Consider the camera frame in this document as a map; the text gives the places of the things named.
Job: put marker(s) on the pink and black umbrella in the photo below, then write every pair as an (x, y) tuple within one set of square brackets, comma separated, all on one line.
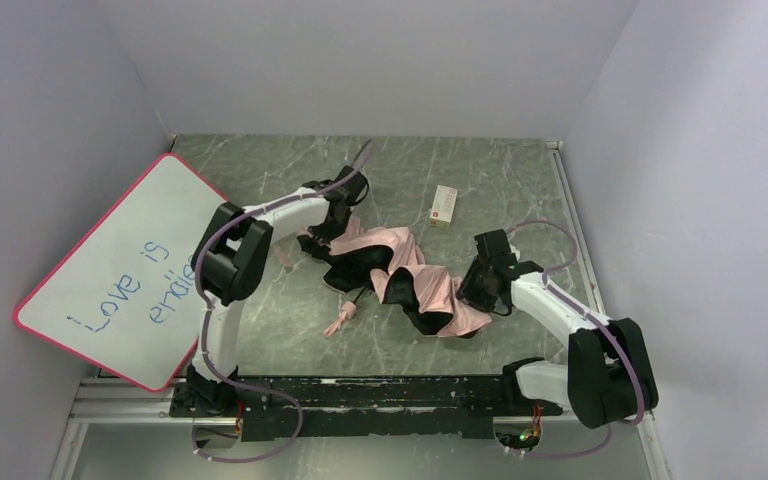
[(390, 263)]

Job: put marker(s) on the small white cardboard box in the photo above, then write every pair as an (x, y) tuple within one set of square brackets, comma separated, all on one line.
[(443, 206)]

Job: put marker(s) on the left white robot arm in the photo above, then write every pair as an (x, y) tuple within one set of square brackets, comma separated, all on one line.
[(229, 264)]

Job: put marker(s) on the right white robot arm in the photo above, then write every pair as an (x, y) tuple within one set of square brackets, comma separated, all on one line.
[(608, 375)]

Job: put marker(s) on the red framed whiteboard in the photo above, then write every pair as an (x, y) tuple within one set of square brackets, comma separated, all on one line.
[(123, 298)]

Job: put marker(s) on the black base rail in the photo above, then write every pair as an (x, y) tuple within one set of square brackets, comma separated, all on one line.
[(273, 407)]

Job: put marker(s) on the aluminium frame rail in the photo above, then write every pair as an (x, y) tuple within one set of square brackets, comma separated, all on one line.
[(106, 401)]

